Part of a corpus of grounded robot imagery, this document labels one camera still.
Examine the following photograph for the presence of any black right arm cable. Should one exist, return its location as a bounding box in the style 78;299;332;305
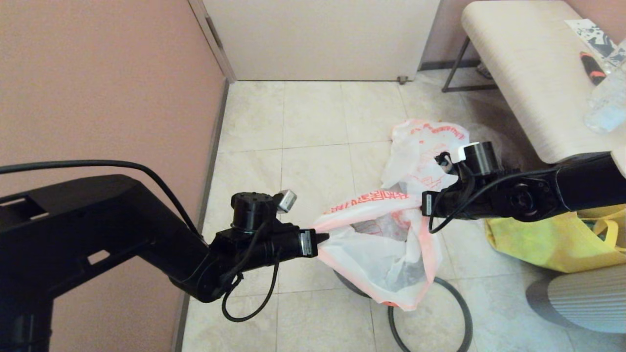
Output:
428;152;560;234

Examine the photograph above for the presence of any black white printed leaflet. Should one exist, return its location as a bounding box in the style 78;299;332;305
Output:
565;20;618;60

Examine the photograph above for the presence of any grey trash can ring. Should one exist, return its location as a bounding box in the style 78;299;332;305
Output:
389;276;473;352

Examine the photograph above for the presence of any black cylindrical right wrist camera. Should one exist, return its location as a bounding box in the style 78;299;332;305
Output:
435;142;503;180

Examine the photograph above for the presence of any grey wall baseboard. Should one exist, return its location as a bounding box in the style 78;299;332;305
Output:
171;81;230;352

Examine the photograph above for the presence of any grey door frame strip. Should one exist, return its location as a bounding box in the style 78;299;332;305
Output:
190;0;238;84

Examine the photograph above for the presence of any pale ribbed bin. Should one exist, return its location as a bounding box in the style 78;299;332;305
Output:
526;264;626;335

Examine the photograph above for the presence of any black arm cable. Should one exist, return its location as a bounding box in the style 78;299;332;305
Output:
0;160;281;322
428;152;560;234

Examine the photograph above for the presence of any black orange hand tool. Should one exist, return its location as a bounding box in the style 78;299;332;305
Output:
581;51;607;86

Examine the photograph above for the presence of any white plastic bag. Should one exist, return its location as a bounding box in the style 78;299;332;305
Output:
311;188;443;312

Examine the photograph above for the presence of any clear plastic water bottle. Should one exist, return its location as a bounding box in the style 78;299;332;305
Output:
582;42;626;135

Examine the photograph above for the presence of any beige bench with metal legs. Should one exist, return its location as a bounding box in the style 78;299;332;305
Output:
442;0;626;164

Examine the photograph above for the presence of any black ribbed trash can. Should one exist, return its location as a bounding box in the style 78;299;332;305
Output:
333;268;373;299

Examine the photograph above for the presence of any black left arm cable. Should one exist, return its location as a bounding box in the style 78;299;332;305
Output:
0;160;281;322

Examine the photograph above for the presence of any black cylindrical left wrist camera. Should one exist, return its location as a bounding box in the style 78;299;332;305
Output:
230;189;298;232

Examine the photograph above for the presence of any white door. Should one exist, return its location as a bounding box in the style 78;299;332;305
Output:
203;0;441;82

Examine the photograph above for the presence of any yellow fabric tote bag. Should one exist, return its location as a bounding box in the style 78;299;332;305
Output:
485;205;626;273

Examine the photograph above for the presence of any black cylindrical wrist camera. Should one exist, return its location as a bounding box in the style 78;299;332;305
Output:
435;142;503;180
230;189;298;232

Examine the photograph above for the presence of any white red-print trash bag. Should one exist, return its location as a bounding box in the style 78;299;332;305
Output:
381;119;470;197

